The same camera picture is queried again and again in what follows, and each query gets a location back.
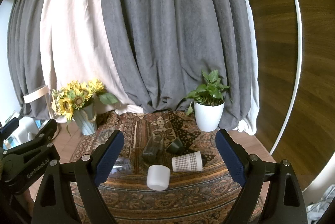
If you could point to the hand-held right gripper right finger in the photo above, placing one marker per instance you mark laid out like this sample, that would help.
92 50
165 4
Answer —
230 158

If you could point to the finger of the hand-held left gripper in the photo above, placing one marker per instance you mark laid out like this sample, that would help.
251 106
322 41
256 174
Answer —
45 131
10 126

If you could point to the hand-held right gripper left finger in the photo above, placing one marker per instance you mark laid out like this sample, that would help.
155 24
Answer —
110 158

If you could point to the plain white cup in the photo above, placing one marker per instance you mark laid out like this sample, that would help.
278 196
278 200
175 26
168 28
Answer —
157 178

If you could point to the clear glass cup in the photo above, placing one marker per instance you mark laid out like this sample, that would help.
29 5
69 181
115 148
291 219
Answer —
123 165

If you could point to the checked paper cup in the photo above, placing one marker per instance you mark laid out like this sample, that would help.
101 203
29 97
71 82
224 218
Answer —
187 162

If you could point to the small dark cup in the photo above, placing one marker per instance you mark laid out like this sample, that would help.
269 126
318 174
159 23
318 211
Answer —
174 146

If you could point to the white plastic stool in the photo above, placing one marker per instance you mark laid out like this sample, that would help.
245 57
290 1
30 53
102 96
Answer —
24 127

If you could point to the beige wooden chair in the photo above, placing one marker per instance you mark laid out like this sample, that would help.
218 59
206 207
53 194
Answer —
35 94

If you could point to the grey-blue ribbed vase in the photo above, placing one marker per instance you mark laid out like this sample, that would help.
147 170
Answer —
85 122

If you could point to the sunflower bouquet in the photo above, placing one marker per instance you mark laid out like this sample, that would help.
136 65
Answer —
74 99

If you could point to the tall dark green glass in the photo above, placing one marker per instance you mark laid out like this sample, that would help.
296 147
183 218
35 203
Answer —
152 149

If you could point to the white ribbed plant pot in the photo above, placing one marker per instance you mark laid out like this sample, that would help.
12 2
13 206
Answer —
208 116

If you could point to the white sheer curtain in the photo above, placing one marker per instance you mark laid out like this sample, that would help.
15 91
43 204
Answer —
252 108

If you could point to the patterned brown cloth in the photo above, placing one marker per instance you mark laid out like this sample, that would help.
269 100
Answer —
183 194

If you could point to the narrow grey curtain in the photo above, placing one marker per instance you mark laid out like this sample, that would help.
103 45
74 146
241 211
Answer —
26 56

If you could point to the green pothos plant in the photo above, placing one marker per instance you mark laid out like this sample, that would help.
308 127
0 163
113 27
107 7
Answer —
209 89

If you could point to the beige curtain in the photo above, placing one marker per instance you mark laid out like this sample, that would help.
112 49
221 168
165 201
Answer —
76 43

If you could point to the crumpled grey cloth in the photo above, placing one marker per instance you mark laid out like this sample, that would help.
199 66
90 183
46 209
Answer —
318 209

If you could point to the white curved hoop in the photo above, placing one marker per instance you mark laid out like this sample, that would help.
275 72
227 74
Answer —
302 56

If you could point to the wide grey curtain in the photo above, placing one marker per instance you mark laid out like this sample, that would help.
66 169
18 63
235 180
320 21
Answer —
170 30

